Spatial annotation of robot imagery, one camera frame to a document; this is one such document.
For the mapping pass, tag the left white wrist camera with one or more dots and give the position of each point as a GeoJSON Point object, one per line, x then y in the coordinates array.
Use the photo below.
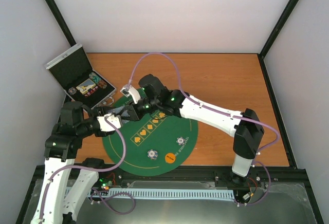
{"type": "Point", "coordinates": [109, 122]}

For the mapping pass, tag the deck of playing cards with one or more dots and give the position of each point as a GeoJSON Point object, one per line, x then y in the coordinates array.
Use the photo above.
{"type": "Point", "coordinates": [122, 112]}

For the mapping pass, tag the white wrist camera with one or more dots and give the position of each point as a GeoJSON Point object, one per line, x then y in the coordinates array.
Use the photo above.
{"type": "Point", "coordinates": [130, 91]}
{"type": "Point", "coordinates": [109, 122]}

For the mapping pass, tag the light blue slotted cable duct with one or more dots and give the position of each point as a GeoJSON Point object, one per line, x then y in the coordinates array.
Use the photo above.
{"type": "Point", "coordinates": [170, 194]}

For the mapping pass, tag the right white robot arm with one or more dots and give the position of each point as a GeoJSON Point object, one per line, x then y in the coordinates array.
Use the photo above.
{"type": "Point", "coordinates": [244, 127]}

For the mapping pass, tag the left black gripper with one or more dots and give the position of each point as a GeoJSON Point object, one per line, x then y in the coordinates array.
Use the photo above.
{"type": "Point", "coordinates": [102, 110]}

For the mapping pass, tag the red dice row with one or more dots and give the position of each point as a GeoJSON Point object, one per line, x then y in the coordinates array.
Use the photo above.
{"type": "Point", "coordinates": [91, 91]}

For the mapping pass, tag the round green poker mat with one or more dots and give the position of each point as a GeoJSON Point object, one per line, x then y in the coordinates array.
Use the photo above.
{"type": "Point", "coordinates": [154, 131]}

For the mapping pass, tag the boxed card deck in case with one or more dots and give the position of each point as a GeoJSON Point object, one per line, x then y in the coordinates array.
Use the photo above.
{"type": "Point", "coordinates": [85, 86]}

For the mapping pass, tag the white blue chip stack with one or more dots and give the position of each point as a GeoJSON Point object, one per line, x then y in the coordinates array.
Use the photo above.
{"type": "Point", "coordinates": [180, 140]}
{"type": "Point", "coordinates": [152, 154]}

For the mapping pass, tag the orange big blind button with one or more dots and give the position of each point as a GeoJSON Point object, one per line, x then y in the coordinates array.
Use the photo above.
{"type": "Point", "coordinates": [170, 158]}

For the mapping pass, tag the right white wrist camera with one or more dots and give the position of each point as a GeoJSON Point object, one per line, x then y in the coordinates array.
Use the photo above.
{"type": "Point", "coordinates": [130, 91]}

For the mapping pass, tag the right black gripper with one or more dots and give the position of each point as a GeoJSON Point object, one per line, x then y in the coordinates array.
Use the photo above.
{"type": "Point", "coordinates": [138, 114]}

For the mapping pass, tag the aluminium poker case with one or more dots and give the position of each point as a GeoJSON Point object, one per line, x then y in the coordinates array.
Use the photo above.
{"type": "Point", "coordinates": [73, 67]}

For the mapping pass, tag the poker chips in case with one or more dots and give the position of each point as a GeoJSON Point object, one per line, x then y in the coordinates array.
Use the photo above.
{"type": "Point", "coordinates": [98, 80]}

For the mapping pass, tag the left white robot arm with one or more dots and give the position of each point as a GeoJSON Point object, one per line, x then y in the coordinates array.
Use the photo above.
{"type": "Point", "coordinates": [76, 122]}

